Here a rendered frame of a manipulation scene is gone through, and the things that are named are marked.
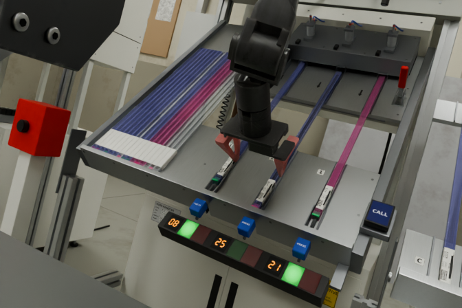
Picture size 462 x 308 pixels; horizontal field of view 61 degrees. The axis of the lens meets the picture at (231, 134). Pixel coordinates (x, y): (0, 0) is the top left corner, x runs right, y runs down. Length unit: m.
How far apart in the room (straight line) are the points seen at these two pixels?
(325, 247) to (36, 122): 0.97
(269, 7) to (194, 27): 3.63
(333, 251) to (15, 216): 1.04
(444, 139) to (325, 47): 2.49
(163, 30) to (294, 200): 3.98
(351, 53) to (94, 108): 4.19
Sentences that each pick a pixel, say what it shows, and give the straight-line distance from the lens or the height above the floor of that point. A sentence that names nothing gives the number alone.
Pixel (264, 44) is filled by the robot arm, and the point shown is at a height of 1.00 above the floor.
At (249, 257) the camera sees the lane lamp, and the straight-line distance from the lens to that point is 0.73.
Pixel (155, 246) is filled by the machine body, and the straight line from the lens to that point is 1.28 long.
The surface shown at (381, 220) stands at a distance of 0.72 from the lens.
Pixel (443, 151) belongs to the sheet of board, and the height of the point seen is 1.08.
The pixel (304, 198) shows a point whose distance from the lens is 0.79.
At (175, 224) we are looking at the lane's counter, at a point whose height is 0.66.
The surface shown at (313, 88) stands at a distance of 1.07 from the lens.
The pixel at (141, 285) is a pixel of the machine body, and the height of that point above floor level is 0.31.
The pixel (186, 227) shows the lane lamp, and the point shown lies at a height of 0.66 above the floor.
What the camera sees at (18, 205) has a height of 0.45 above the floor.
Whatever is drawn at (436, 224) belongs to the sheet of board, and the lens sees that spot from 3.43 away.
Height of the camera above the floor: 0.88
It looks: 2 degrees down
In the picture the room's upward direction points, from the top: 15 degrees clockwise
